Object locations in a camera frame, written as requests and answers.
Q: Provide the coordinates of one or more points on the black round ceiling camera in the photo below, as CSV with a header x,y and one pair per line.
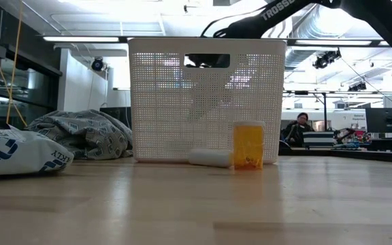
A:
x,y
97,64

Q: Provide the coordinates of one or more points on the person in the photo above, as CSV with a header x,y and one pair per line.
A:
x,y
296,131

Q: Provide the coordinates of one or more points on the black vertical post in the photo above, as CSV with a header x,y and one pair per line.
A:
x,y
325,112

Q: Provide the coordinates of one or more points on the white bag blue print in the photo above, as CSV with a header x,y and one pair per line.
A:
x,y
22,153

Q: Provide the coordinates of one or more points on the white perforated plastic basket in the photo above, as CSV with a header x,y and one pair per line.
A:
x,y
168,102

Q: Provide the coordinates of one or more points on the small black monitor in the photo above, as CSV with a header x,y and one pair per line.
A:
x,y
117,115

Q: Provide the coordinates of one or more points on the striped storage box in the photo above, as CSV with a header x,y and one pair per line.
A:
x,y
318,139

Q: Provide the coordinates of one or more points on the black camera cluster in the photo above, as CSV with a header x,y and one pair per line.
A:
x,y
325,59

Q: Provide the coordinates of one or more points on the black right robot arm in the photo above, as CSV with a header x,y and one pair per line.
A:
x,y
386,24

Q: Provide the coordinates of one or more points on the small black ceiling camera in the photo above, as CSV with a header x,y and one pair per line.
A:
x,y
357,86

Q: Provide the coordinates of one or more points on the black overhead frame beam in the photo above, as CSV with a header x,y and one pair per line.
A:
x,y
122,39

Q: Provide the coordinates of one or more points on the orange pill vial white cap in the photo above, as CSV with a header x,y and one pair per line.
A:
x,y
248,146

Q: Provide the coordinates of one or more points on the large black computer monitor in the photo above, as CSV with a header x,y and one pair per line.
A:
x,y
386,119

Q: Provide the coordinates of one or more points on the grey patterned cloth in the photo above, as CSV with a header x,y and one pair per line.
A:
x,y
80,136

